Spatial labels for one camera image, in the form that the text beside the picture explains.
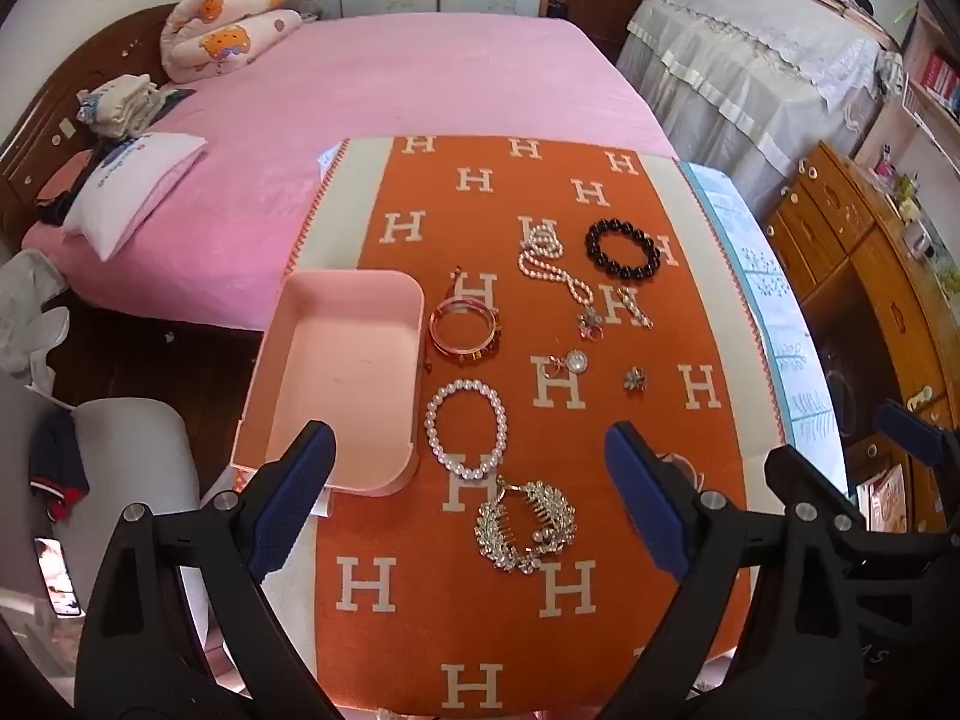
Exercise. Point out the wooden headboard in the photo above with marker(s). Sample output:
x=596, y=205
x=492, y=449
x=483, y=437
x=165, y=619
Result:
x=45, y=120

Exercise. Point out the pink plastic tray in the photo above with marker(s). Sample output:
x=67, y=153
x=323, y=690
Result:
x=337, y=375

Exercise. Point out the round rhinestone pendant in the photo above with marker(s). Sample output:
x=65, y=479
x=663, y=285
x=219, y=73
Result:
x=574, y=361

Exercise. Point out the rhinestone hair comb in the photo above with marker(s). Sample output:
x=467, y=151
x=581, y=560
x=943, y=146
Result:
x=499, y=532

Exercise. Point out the orange printed blanket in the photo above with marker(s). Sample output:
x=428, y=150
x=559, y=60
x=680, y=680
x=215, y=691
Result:
x=435, y=195

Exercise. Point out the row of red books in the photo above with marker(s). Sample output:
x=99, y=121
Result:
x=941, y=82

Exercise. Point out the small colourful charm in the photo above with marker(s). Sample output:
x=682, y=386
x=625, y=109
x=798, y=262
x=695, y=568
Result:
x=590, y=322

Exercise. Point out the white mug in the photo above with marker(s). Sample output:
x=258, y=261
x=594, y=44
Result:
x=919, y=240

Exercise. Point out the light blue tablecloth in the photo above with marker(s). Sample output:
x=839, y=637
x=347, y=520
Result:
x=757, y=262

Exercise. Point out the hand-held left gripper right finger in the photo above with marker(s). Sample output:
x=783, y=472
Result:
x=645, y=499

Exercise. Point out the smartphone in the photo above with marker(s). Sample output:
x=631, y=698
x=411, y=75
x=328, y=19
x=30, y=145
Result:
x=58, y=574

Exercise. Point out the wooden cabinet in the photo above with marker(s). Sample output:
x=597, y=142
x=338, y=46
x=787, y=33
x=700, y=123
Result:
x=862, y=277

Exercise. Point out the white crumpled cloth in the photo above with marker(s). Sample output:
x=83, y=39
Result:
x=30, y=292

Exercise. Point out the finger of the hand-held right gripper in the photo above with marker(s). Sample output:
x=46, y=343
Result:
x=911, y=427
x=795, y=472

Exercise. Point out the wooden bookshelf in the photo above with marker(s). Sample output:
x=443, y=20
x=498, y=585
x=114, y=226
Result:
x=926, y=127

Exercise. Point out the rolled cartoon quilt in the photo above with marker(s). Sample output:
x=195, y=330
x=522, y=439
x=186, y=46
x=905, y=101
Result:
x=217, y=30

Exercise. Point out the white pillow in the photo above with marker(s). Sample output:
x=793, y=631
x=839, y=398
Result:
x=127, y=195

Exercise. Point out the stack of folded clothes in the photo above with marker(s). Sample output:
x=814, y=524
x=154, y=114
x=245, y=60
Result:
x=120, y=101

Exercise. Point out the pink printed box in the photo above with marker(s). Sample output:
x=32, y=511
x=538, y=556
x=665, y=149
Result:
x=885, y=499

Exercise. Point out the small flower brooch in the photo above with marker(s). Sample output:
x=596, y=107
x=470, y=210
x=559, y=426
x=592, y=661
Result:
x=636, y=379

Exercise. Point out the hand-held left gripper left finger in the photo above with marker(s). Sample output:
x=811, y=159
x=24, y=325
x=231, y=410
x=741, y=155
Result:
x=292, y=495

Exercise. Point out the navy and red garment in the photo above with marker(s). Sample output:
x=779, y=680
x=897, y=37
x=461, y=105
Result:
x=60, y=465

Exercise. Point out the pink bed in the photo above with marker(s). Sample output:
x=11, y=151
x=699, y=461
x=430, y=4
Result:
x=375, y=90

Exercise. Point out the dark and red clothes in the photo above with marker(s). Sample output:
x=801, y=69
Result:
x=67, y=180

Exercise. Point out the white lace furniture cover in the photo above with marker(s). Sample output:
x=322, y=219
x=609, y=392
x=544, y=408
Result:
x=735, y=52

